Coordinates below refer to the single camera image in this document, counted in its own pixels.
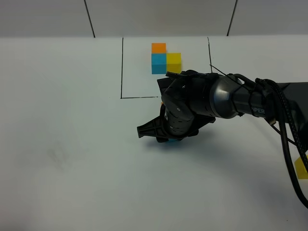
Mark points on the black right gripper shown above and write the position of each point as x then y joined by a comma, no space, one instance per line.
188,106

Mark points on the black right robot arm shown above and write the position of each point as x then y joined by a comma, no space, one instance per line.
235,95

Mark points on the yellow template block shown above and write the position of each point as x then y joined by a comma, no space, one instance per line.
174,62

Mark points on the blue template block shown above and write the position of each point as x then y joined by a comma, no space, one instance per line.
159,63

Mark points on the orange template block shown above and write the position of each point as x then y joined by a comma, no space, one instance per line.
159,48

